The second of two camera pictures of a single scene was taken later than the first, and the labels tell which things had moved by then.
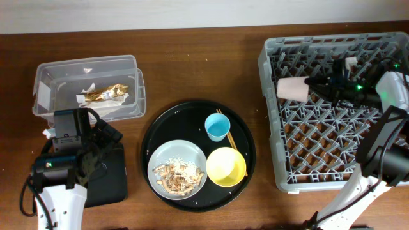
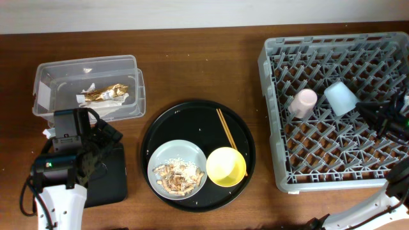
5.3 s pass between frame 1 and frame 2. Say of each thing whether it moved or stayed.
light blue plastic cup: moved
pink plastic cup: moved
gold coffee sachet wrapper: stayed
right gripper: moved
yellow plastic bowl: stayed
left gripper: stayed
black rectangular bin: stayed
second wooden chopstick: stayed
